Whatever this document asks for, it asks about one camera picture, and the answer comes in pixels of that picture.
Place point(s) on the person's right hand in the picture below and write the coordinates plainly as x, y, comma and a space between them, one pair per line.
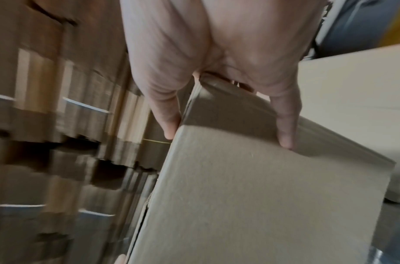
219, 36

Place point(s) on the large cardboard box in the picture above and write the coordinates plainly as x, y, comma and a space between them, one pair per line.
265, 196

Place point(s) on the wall of cardboard stacks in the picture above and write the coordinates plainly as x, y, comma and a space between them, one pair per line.
69, 129

